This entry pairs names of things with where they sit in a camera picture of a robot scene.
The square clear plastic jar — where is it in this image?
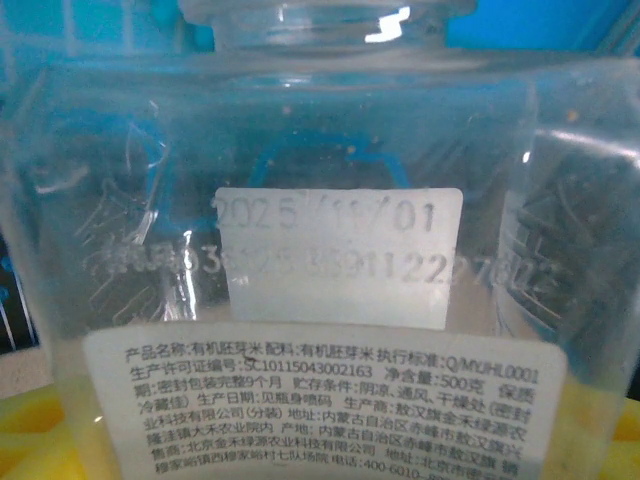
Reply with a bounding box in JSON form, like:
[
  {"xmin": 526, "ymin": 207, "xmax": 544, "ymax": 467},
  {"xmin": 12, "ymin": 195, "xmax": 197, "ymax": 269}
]
[{"xmin": 0, "ymin": 0, "xmax": 640, "ymax": 480}]

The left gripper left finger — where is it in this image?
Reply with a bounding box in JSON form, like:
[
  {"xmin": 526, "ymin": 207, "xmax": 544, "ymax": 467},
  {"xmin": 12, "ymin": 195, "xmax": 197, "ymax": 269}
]
[{"xmin": 0, "ymin": 385, "xmax": 119, "ymax": 480}]

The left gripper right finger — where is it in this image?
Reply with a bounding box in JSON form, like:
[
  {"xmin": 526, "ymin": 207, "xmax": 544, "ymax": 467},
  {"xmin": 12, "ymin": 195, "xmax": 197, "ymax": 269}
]
[{"xmin": 610, "ymin": 409, "xmax": 640, "ymax": 480}]

